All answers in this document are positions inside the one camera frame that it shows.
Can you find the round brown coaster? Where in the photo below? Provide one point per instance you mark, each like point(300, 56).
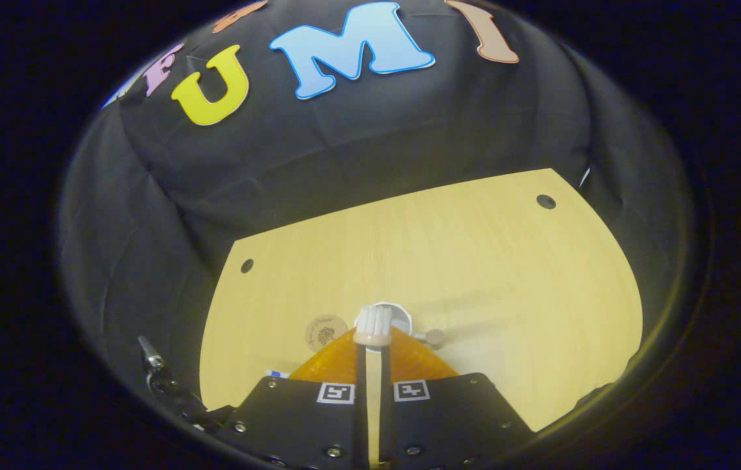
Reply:
point(324, 333)

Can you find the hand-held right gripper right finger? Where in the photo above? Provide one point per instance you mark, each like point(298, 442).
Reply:
point(386, 405)

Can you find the white cup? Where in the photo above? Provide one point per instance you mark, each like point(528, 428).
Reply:
point(403, 318)

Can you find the small white tag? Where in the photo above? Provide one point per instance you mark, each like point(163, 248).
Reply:
point(584, 177)

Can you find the white toothbrush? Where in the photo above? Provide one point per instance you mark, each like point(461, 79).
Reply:
point(373, 323)

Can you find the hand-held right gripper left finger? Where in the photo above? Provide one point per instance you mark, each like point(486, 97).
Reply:
point(362, 405)

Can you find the black backdrop cloth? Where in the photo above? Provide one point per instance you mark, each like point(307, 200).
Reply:
point(344, 143)

